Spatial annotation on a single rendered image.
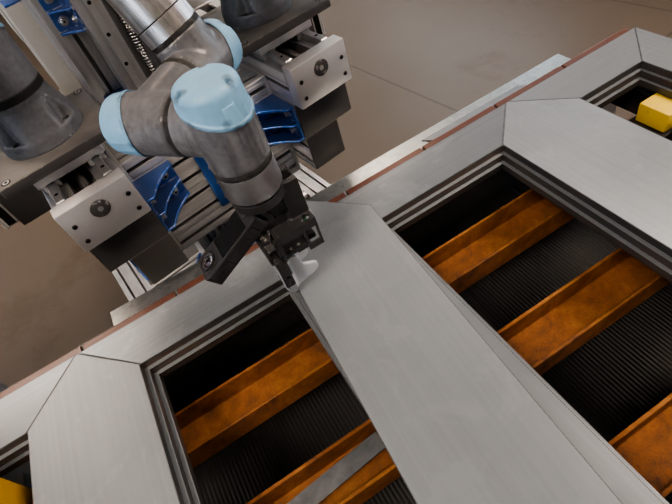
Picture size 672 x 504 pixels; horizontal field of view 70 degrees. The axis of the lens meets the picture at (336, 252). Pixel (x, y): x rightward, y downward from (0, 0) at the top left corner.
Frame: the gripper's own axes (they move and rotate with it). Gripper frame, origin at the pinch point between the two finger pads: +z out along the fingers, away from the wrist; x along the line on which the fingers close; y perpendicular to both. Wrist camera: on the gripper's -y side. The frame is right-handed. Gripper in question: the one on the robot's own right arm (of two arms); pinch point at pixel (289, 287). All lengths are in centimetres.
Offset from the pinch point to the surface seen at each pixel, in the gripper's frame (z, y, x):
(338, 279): 0.6, 7.1, -3.3
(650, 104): 4, 74, -4
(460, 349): 0.6, 14.2, -23.7
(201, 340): 2.7, -15.9, 2.2
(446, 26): 86, 170, 184
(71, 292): 87, -77, 137
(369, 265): 0.6, 12.4, -4.2
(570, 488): 0.6, 12.9, -42.8
